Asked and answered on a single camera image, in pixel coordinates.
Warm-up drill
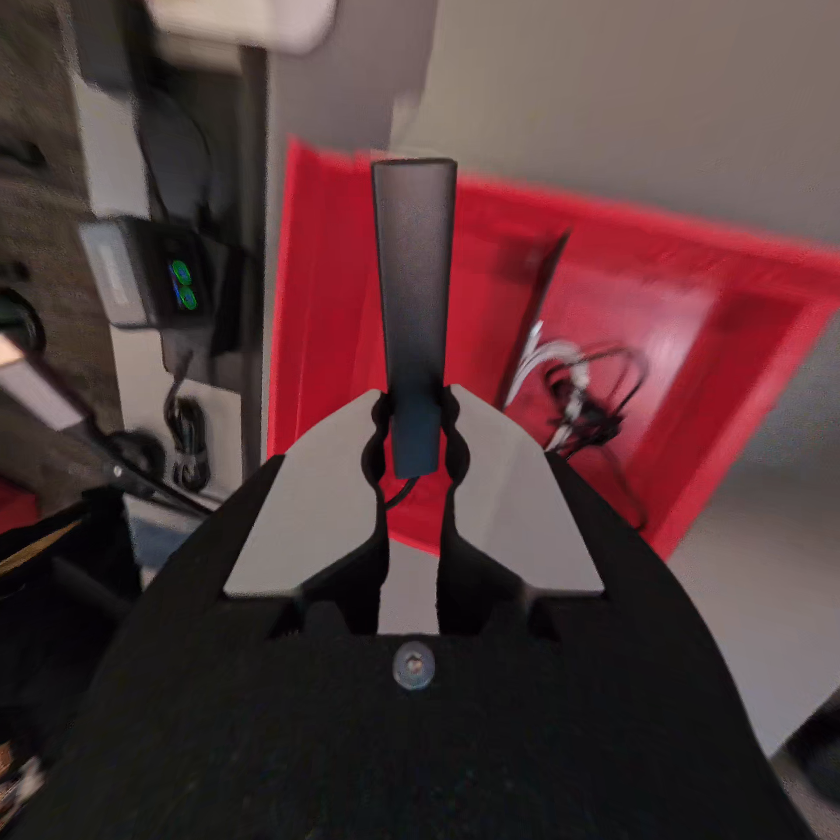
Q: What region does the black usb cable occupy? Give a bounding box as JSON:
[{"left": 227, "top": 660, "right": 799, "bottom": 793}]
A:
[{"left": 541, "top": 344, "right": 651, "bottom": 532}]

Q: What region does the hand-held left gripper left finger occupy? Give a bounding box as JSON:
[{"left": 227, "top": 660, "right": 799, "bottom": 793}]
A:
[{"left": 222, "top": 388, "right": 391, "bottom": 598}]

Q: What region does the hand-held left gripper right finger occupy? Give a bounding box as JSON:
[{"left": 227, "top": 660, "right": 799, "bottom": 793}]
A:
[{"left": 441, "top": 384, "right": 606, "bottom": 597}]

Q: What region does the black slim hub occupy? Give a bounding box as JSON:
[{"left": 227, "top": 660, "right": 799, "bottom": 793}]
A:
[{"left": 369, "top": 157, "right": 459, "bottom": 509}]

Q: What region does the white cable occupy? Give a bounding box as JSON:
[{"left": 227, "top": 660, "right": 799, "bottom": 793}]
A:
[{"left": 505, "top": 322, "right": 592, "bottom": 454}]

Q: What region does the white power adapter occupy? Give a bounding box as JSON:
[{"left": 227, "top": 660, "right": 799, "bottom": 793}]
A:
[{"left": 69, "top": 72, "right": 153, "bottom": 221}]

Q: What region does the grey desk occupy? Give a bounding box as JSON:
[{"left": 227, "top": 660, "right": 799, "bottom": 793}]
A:
[{"left": 239, "top": 0, "right": 840, "bottom": 762}]

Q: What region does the black charger with green lights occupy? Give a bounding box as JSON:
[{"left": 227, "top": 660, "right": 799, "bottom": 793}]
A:
[{"left": 77, "top": 215, "right": 237, "bottom": 371}]

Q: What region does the red plastic bin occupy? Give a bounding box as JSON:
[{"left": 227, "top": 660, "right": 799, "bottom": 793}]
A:
[{"left": 266, "top": 134, "right": 840, "bottom": 562}]

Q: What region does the black coiled cable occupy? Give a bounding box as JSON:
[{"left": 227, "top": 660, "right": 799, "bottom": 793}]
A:
[{"left": 163, "top": 351, "right": 212, "bottom": 494}]

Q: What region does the white box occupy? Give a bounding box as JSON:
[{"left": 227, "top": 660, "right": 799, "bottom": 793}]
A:
[{"left": 141, "top": 0, "right": 339, "bottom": 55}]

